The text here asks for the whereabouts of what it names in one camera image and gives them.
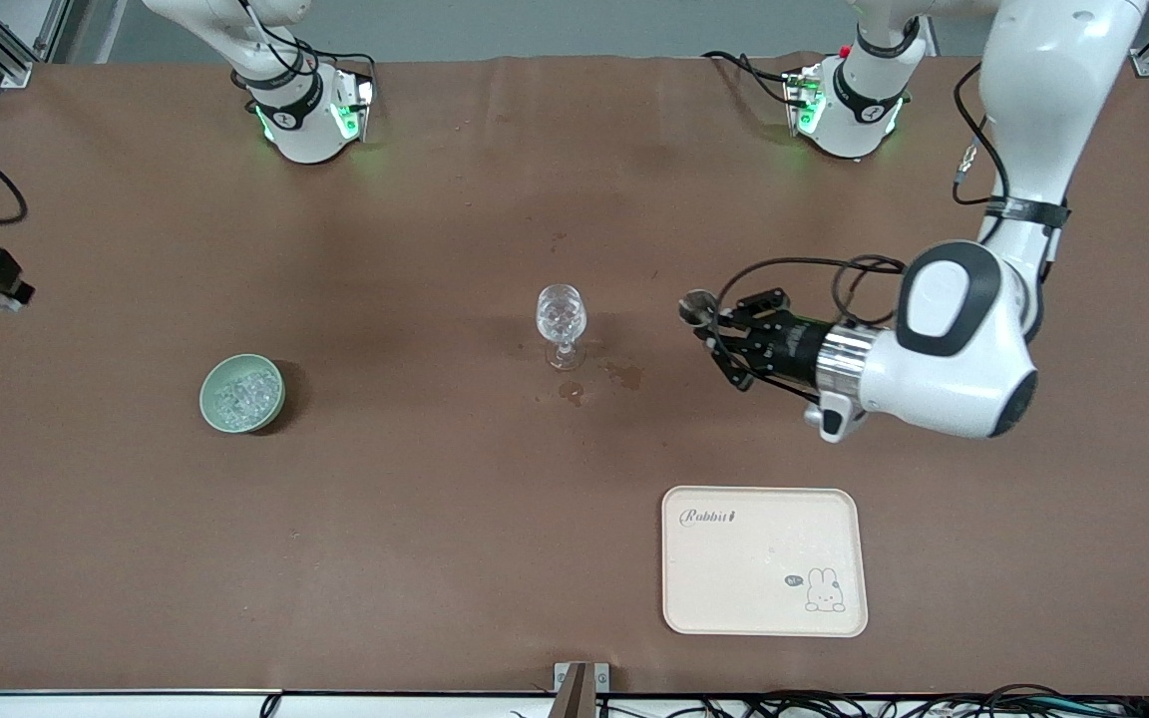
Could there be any steel double jigger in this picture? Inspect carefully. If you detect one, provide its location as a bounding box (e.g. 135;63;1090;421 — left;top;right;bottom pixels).
679;289;721;329

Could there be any clear stemmed wine glass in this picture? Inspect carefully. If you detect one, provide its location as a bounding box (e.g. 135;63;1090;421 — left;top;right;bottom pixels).
536;284;588;371

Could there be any clear ice cubes pile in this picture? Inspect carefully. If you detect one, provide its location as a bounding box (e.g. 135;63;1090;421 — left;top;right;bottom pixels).
215;371;278;420

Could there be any cream rabbit print tray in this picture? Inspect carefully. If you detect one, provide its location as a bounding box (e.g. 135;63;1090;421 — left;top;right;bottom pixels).
661;486;869;638

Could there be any pale green ceramic bowl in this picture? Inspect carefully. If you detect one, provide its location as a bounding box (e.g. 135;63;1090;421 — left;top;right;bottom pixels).
199;354;286;435

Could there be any brown table cover sheet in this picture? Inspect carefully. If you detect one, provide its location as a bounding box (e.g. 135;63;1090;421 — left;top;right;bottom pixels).
0;55;1149;696

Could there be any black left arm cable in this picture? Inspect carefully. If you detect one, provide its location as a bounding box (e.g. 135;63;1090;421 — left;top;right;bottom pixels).
717;62;1012;335

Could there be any black left base cable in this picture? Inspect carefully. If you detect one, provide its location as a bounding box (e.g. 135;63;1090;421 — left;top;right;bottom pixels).
701;50;797;107

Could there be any black base cable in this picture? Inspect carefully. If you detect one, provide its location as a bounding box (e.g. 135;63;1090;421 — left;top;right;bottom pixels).
305;48;378;83
701;50;797;107

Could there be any metal table edge bracket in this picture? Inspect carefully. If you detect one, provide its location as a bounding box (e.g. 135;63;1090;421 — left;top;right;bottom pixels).
553;662;611;718

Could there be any black cable bundle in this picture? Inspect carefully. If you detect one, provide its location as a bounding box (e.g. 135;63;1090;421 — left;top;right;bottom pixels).
594;684;1149;718

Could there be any black right base cable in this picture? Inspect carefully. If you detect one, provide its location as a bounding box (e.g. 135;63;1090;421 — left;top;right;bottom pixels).
305;48;378;83

